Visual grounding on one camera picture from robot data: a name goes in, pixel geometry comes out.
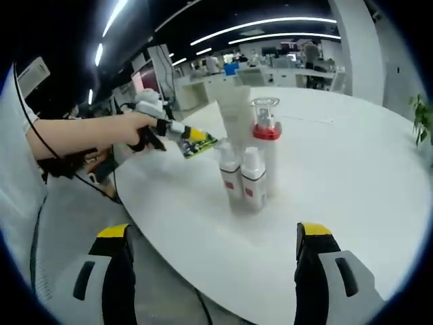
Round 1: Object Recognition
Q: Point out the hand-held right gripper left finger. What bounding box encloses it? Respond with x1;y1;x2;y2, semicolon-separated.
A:
53;222;137;325

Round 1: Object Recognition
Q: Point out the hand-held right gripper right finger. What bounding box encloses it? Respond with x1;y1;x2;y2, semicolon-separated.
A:
293;221;386;325

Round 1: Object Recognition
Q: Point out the silver green skincare mask sachet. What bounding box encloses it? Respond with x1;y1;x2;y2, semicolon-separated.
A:
175;131;220;160

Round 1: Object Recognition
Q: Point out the white skincare squeeze tube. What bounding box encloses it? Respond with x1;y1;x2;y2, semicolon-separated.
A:
215;85;254;152

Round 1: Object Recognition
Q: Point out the small skincare bottle clear cap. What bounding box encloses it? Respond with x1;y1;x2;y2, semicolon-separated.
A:
218;141;244;204

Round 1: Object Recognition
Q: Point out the white bottle with red band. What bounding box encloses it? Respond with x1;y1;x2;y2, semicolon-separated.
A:
240;146;269;210

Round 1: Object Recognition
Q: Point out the white skincare bottle red collar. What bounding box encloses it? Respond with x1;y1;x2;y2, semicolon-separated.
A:
249;97;284;200

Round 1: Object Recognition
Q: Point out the person's left hand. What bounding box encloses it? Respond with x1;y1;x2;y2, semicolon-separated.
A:
118;110;164;152

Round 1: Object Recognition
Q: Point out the computer monitor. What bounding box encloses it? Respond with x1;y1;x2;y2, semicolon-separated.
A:
131;65;160;95

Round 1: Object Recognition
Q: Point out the white office counter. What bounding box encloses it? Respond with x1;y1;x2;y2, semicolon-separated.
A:
182;66;349;111

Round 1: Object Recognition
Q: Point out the ceiling light strip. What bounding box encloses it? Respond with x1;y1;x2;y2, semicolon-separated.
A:
189;16;338;47
101;0;130;38

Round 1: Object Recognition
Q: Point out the white ceiling air conditioner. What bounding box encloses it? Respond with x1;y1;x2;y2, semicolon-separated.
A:
15;56;51;93

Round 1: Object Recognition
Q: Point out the person's white shirt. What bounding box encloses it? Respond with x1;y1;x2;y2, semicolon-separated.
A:
0;64;48;244

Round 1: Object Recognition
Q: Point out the green potted plant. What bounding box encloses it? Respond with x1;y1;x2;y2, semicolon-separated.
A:
408;93;433;147

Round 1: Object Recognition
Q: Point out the black cable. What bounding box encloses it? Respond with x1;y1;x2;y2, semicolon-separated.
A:
12;60;121;204

